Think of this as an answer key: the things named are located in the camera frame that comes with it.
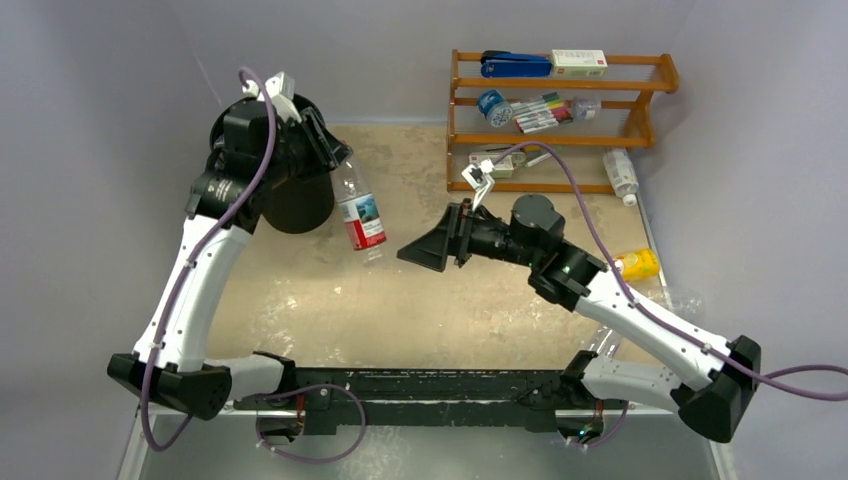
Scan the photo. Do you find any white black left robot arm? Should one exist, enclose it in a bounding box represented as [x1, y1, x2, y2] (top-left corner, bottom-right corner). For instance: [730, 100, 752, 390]
[107, 95, 352, 420]

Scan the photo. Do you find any clear bottle under right arm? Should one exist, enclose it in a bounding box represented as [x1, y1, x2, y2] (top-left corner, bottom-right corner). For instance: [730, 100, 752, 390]
[585, 328, 623, 358]

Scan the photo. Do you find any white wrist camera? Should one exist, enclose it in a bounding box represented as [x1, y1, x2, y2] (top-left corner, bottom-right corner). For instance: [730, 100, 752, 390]
[461, 160, 495, 212]
[239, 68, 302, 123]

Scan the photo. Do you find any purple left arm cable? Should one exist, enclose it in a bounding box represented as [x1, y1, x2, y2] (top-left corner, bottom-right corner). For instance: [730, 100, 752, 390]
[139, 66, 367, 465]

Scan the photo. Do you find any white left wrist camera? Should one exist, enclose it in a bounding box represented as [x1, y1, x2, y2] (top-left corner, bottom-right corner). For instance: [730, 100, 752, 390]
[239, 68, 302, 123]

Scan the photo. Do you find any white green stapler box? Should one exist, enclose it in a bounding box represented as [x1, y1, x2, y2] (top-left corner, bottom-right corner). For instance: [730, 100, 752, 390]
[468, 151, 526, 179]

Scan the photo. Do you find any orange wooden shelf rack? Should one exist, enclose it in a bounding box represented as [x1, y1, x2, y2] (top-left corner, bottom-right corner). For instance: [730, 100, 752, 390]
[445, 50, 680, 194]

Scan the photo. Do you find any black plastic waste bin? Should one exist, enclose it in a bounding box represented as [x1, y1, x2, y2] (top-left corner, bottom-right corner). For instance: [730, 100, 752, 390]
[206, 94, 334, 234]

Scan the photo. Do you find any white label bottle by shelf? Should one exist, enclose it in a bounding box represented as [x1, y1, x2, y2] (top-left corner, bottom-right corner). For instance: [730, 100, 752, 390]
[603, 149, 639, 207]

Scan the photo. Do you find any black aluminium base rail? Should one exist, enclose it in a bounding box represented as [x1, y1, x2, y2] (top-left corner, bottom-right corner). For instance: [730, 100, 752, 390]
[135, 365, 670, 445]

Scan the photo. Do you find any yellow lemon drink bottle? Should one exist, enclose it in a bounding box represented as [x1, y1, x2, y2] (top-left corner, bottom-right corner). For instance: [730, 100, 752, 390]
[614, 248, 661, 282]

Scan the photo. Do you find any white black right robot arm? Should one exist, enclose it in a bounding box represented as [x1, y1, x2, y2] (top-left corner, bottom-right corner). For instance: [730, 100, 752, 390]
[397, 194, 762, 443]

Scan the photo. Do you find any green white marker pen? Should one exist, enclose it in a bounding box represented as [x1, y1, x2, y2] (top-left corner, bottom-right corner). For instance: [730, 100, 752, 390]
[523, 148, 562, 168]

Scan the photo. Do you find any white green box top shelf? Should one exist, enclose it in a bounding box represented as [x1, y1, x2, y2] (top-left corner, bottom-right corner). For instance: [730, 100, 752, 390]
[550, 49, 608, 78]

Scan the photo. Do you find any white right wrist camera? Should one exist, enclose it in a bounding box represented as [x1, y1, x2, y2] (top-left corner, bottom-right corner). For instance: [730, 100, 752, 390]
[461, 160, 495, 212]

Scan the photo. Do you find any pack of coloured markers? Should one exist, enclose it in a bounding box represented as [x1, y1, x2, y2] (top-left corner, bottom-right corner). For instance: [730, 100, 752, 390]
[510, 92, 574, 134]

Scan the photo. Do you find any red cap bottle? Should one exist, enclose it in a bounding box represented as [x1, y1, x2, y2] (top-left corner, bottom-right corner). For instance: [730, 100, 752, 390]
[331, 142, 387, 267]

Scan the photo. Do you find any small clear jar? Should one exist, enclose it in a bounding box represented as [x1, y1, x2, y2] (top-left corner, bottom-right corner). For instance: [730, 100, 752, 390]
[571, 97, 602, 121]

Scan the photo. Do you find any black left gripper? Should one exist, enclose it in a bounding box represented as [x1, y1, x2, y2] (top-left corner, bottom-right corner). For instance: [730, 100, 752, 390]
[261, 108, 351, 188]

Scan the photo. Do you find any blue stapler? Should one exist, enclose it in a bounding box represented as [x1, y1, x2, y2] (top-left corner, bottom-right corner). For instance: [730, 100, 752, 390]
[480, 50, 552, 78]

